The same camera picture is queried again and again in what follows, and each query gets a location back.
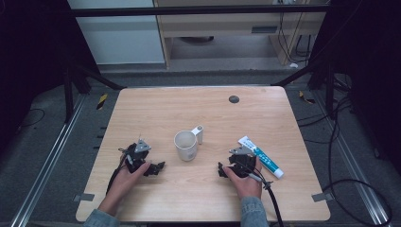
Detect black horizontal frame bar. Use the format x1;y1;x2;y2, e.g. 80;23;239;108
69;4;330;19

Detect white cup with handle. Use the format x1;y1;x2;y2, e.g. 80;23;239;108
173;124;205;163

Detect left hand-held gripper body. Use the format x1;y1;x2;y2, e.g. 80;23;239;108
124;137;152;174

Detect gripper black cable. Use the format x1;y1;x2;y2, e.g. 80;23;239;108
105;147;131;195
235;160;286;227

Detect black cables hanging at desk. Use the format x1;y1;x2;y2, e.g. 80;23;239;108
276;0;316;65

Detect grey metal table bracket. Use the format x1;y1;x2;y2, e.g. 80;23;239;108
310;191;336;203
72;192;96;203

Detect black metal stand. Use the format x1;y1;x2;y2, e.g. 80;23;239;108
61;61;128;125
270;58;337;121

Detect aluminium floor rail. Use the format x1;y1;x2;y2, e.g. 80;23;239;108
9;93;88;227
313;89;393;227

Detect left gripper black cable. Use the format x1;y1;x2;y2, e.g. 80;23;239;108
105;147;131;195

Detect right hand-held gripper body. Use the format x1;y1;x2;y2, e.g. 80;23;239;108
227;145;258;179

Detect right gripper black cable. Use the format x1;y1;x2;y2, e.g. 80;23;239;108
235;160;286;227

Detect thin black floor cable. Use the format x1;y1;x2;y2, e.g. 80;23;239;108
17;108;46;131

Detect white and teal toothpaste tube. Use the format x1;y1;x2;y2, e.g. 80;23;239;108
237;135;285;180

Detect person's right hand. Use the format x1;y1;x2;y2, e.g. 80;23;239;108
221;156;264;201

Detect person's left hand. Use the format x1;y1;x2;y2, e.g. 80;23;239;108
108;161;152;203

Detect white cabinet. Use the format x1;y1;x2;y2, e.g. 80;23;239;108
66;0;166;66

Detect black floor cable loop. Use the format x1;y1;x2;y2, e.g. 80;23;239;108
296;94;394;227

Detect black curtain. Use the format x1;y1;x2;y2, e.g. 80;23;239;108
0;0;102;152
310;0;401;178

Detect yellow and black tape strip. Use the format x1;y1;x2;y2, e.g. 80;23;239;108
298;90;317;106
96;93;109;112

